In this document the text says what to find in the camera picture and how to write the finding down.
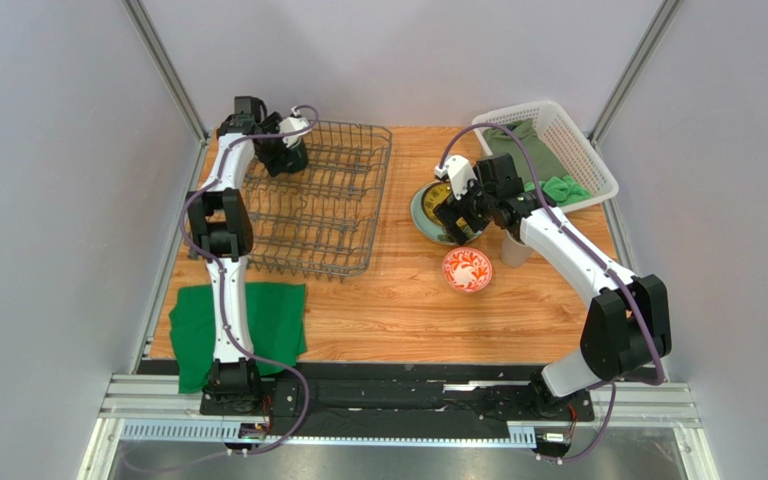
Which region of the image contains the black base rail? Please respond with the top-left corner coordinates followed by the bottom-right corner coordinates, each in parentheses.
top-left (199, 362), bottom-right (596, 441)

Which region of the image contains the yellow patterned plate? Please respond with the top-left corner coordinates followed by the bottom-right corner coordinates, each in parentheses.
top-left (420, 182), bottom-right (450, 227)

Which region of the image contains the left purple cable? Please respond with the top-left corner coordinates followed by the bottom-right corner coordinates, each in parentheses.
top-left (117, 104), bottom-right (321, 467)

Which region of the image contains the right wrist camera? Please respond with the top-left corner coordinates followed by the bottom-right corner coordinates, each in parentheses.
top-left (434, 155), bottom-right (477, 200)

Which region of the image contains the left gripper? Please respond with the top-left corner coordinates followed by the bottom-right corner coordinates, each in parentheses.
top-left (258, 114), bottom-right (304, 178)

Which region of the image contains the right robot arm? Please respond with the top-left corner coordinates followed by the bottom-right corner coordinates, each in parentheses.
top-left (434, 154), bottom-right (672, 417)

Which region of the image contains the grey wire dish rack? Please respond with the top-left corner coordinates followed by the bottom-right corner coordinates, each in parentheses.
top-left (184, 119), bottom-right (394, 281)

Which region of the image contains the red white patterned bowl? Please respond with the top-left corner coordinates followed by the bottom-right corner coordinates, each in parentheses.
top-left (441, 246), bottom-right (493, 294)

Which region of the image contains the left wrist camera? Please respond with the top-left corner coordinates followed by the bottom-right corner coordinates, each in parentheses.
top-left (278, 115), bottom-right (312, 147)

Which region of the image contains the dark green mug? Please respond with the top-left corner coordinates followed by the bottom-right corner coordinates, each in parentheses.
top-left (266, 139), bottom-right (309, 177)

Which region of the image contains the light blue flower plate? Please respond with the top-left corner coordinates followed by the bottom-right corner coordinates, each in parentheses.
top-left (410, 181), bottom-right (458, 246)

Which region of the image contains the bright green microfiber towel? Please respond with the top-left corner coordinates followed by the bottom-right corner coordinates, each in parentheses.
top-left (539, 175), bottom-right (592, 207)

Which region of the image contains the aluminium frame post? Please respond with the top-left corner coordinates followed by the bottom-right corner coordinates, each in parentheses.
top-left (122, 0), bottom-right (210, 142)
top-left (589, 0), bottom-right (684, 271)

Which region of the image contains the beige cup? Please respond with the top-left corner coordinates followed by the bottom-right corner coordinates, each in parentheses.
top-left (499, 231), bottom-right (534, 268)

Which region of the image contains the left aluminium frame post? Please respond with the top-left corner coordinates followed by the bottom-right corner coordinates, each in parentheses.
top-left (122, 0), bottom-right (210, 142)

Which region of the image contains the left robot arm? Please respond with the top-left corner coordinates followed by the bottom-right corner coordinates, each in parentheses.
top-left (186, 96), bottom-right (309, 415)

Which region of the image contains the white plastic basket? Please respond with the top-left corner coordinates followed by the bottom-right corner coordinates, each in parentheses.
top-left (472, 100), bottom-right (619, 213)

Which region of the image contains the olive green folded cloth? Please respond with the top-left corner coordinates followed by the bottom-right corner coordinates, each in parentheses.
top-left (482, 119), bottom-right (565, 188)

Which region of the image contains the purple cable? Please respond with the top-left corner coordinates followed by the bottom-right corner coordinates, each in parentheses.
top-left (117, 104), bottom-right (321, 467)
top-left (438, 122), bottom-right (666, 464)

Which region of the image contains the dark green cloth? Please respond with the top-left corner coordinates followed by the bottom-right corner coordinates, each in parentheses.
top-left (170, 282), bottom-right (307, 394)

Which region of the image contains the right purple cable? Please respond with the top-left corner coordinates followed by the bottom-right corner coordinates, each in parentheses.
top-left (438, 122), bottom-right (666, 464)

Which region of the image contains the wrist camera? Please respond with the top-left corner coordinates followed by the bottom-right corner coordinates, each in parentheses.
top-left (434, 155), bottom-right (477, 200)
top-left (278, 115), bottom-right (312, 147)

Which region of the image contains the right aluminium frame post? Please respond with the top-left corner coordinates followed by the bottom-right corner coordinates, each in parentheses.
top-left (589, 0), bottom-right (684, 271)

